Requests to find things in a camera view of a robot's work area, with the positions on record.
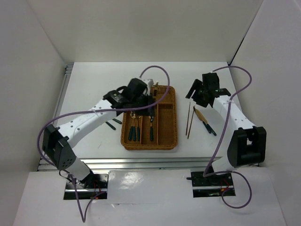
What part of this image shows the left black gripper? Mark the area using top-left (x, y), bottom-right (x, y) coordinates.
top-left (131, 92), bottom-right (155, 116)

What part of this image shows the brown wicker cutlery tray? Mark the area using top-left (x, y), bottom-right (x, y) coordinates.
top-left (120, 86), bottom-right (178, 151)

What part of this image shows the gold spoon pile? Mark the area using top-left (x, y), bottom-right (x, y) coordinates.
top-left (133, 112), bottom-right (138, 141)

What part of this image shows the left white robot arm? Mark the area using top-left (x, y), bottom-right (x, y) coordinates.
top-left (42, 78), bottom-right (154, 188)

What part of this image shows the gold spoon green handle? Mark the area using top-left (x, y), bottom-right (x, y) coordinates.
top-left (137, 115), bottom-right (142, 141)
top-left (128, 112), bottom-right (134, 141)

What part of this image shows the left copper chopstick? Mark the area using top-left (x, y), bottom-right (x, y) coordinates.
top-left (185, 102), bottom-right (191, 136)

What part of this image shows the right copper chopstick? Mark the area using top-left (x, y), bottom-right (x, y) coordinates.
top-left (187, 106), bottom-right (195, 139)

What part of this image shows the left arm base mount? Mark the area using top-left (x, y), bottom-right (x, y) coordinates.
top-left (59, 171), bottom-right (109, 200)

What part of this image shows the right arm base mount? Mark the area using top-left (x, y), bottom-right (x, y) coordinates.
top-left (186, 171), bottom-right (236, 198)

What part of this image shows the copper chopstick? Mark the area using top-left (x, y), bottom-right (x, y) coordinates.
top-left (187, 106), bottom-right (195, 139)
top-left (185, 102), bottom-right (191, 136)

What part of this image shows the aluminium table front rail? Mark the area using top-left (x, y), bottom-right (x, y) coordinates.
top-left (37, 157), bottom-right (259, 171)

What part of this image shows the aluminium left side rail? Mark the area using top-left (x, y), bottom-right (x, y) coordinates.
top-left (53, 62), bottom-right (74, 118)

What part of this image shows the gold knife green handle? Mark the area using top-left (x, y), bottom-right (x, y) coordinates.
top-left (149, 116), bottom-right (154, 141)

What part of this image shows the gold knife pile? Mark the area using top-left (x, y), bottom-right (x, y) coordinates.
top-left (153, 81), bottom-right (158, 97)
top-left (193, 107), bottom-right (212, 134)

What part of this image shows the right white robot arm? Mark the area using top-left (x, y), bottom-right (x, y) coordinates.
top-left (186, 73), bottom-right (267, 185)

